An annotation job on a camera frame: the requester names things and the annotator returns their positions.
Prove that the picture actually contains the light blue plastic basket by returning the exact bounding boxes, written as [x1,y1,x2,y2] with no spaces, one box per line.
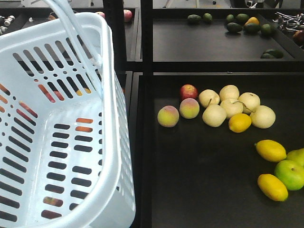
[0,0,136,228]

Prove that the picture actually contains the peach left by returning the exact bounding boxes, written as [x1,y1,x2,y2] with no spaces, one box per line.
[157,105,179,128]

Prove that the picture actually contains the peach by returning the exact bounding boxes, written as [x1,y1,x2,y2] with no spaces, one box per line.
[157,105,179,128]
[179,98,200,119]

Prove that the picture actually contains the peach right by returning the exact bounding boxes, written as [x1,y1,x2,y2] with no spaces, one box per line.
[179,98,200,119]

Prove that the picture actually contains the red apple by peaches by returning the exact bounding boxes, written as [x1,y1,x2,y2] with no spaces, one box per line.
[180,84,198,101]

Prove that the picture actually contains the pale white pear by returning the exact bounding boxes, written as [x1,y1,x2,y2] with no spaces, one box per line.
[202,104,227,127]

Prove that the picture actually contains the black wooden produce stand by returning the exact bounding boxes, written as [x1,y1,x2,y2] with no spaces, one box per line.
[102,7,304,228]

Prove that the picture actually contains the yellow lemon centre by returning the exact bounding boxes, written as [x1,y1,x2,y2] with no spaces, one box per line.
[228,113,252,133]

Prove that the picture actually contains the yellow lemon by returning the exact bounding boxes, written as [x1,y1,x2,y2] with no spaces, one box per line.
[228,113,252,133]
[257,174,288,202]
[255,139,287,162]

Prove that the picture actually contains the green avocado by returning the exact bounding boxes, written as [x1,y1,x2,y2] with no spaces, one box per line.
[226,22,243,33]

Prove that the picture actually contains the yellow lemon upper right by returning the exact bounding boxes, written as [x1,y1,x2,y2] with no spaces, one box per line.
[255,139,287,162]

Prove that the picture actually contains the yellow lemon lower right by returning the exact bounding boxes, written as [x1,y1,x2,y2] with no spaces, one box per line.
[257,174,288,202]

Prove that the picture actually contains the green apple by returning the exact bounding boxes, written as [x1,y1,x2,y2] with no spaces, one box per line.
[274,160,304,191]

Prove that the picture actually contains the black shelf upright post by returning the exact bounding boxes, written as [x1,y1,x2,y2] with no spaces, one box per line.
[102,0,126,72]

